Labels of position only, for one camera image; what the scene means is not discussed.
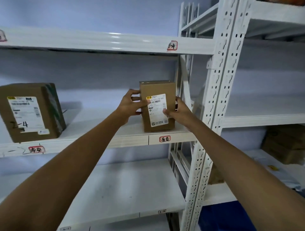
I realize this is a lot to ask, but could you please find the person's right hand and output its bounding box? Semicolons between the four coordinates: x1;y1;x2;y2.
163;96;199;131

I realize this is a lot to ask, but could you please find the person's left hand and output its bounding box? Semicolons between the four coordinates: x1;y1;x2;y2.
115;89;151;125

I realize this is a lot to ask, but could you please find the small labelled cardboard box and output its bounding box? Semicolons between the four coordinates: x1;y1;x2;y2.
139;80;177;133

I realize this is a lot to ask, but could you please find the person's left forearm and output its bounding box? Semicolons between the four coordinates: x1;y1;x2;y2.
0;111;129;231

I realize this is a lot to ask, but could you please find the person's right forearm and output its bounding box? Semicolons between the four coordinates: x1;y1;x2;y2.
186;119;305;231

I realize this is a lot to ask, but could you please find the white metal shelving rack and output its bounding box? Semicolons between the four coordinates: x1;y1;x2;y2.
0;0;252;231
177;0;305;207

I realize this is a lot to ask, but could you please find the brown paper parcel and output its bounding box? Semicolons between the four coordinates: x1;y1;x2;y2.
207;164;225;185

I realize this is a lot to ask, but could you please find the large cardboard box green tape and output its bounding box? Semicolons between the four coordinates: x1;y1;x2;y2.
0;82;67;143

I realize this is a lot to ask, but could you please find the white plastic mailer bag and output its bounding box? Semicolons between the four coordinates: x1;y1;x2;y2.
243;149;303;192

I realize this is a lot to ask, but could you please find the blue container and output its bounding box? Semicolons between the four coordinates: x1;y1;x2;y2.
198;190;305;231

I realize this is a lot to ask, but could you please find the plain brown cardboard box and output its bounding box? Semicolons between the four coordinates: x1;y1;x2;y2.
261;124;305;165

